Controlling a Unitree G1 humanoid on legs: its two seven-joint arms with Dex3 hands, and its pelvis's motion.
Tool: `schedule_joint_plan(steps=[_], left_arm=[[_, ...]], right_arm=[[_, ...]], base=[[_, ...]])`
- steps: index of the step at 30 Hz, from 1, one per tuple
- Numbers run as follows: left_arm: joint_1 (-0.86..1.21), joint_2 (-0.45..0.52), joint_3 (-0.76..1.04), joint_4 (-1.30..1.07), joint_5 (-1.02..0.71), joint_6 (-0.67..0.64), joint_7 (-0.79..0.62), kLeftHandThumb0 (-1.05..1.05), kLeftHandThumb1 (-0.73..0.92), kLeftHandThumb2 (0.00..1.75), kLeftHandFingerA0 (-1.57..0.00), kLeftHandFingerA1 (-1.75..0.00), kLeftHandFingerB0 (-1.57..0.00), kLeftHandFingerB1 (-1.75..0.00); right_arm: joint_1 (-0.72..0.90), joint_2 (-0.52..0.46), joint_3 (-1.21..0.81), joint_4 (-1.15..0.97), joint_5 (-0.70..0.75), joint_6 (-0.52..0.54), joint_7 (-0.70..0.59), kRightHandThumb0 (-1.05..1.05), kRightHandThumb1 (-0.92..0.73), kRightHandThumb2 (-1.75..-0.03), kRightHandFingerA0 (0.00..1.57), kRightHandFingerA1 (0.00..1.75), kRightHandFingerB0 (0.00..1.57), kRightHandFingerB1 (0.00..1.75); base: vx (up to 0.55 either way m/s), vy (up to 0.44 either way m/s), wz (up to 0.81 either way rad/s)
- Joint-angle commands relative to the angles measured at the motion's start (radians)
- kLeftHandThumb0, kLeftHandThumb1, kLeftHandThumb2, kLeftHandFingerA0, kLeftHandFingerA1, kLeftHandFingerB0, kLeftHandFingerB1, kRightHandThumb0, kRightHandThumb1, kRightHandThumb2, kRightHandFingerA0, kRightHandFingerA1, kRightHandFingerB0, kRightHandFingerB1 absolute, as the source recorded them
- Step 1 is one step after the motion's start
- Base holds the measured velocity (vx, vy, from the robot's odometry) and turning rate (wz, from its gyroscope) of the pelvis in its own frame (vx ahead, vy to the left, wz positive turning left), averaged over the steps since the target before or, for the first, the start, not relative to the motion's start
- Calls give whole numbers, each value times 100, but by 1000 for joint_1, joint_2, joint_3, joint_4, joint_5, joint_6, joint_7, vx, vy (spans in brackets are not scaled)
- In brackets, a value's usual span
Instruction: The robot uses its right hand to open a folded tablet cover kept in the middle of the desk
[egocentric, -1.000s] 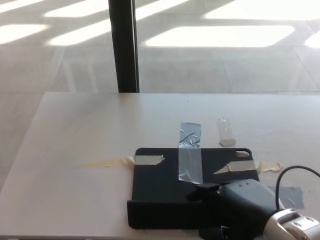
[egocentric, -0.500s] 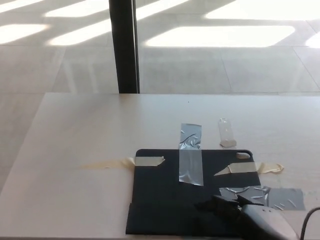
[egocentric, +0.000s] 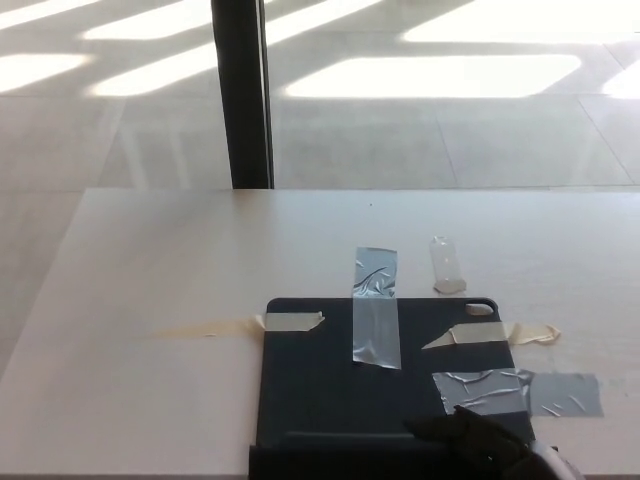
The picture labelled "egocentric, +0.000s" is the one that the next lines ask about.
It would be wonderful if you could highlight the crumpled beige masking tape strip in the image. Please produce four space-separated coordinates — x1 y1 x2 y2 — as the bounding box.
420 322 562 351

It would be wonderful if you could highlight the vertical grey duct tape strip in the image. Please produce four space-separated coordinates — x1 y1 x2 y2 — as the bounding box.
351 246 403 370

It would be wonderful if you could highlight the black folding tablet cover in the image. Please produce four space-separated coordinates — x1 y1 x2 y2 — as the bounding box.
248 297 535 480

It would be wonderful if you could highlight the long beige masking tape strip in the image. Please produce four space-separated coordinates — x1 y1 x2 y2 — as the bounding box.
142 310 325 341

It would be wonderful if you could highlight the black window frame post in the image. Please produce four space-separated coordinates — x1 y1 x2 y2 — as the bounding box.
209 0 276 190

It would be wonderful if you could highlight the clear plastic vial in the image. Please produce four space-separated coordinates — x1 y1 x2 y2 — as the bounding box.
428 234 468 294

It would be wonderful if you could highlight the horizontal grey duct tape strip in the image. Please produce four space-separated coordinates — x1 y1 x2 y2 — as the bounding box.
431 368 605 418

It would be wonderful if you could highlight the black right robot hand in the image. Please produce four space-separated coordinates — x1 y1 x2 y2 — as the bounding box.
402 404 533 480

